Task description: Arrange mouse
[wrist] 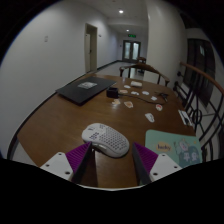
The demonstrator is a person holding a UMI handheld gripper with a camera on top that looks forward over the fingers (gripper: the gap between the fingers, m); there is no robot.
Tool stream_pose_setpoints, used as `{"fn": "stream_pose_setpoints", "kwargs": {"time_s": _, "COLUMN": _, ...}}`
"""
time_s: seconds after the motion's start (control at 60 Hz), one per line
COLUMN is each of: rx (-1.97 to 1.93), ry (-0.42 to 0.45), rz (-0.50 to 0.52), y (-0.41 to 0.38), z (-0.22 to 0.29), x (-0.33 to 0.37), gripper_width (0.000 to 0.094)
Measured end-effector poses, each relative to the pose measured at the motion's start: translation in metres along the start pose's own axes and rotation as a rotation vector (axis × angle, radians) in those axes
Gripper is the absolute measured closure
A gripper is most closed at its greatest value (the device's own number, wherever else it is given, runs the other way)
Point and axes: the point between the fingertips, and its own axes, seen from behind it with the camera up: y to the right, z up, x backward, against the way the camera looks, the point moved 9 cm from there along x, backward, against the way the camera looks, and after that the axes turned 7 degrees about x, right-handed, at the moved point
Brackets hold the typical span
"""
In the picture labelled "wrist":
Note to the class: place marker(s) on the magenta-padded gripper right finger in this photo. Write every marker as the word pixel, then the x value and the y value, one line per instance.
pixel 149 159

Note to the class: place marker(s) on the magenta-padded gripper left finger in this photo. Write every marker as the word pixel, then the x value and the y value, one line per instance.
pixel 77 159

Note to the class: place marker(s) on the white perforated computer mouse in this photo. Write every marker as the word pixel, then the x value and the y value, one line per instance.
pixel 106 138

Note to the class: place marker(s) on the light green printed mouse pad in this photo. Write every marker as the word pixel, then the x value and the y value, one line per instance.
pixel 173 145

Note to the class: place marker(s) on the small red and white card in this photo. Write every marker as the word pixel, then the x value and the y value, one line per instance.
pixel 159 107

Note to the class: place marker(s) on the white flat notepad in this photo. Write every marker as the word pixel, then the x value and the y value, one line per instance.
pixel 185 117

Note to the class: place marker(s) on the small pinkish card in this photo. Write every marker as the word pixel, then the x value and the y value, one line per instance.
pixel 116 102
pixel 128 104

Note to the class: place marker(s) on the black closed laptop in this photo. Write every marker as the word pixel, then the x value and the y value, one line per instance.
pixel 85 89

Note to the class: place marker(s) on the black railing with wooden handrail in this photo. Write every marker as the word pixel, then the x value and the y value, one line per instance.
pixel 203 110

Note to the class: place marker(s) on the small black box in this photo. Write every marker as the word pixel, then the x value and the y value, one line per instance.
pixel 112 92

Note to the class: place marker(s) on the white flat packet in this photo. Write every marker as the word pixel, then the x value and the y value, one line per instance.
pixel 136 83

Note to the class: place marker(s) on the wooden armchair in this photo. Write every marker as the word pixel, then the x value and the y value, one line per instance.
pixel 145 68

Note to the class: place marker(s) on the dark framed window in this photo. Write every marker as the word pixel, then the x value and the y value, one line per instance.
pixel 199 68

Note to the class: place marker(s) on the glazed double door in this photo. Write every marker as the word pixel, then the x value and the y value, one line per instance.
pixel 131 51

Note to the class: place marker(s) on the beige side door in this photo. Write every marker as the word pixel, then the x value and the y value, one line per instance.
pixel 90 48

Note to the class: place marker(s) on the green exit sign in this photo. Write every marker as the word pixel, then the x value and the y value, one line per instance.
pixel 132 35

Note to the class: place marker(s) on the round ceiling light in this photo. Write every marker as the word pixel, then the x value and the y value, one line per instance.
pixel 127 30
pixel 120 11

